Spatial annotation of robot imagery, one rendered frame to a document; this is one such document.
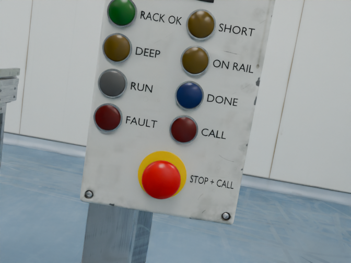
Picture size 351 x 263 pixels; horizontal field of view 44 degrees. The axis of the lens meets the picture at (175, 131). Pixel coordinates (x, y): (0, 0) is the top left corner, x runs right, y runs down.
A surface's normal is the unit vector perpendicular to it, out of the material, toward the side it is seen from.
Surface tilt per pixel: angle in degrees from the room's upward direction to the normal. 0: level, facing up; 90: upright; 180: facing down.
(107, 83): 90
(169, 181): 89
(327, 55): 90
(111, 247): 90
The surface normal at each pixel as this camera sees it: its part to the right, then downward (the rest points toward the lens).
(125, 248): -0.02, 0.16
